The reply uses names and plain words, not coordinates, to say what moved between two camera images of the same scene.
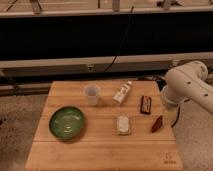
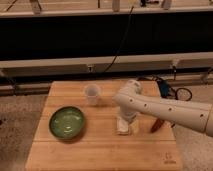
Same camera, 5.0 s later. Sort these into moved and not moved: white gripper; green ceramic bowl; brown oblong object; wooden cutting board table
Moved: white gripper
Not moved: green ceramic bowl; wooden cutting board table; brown oblong object
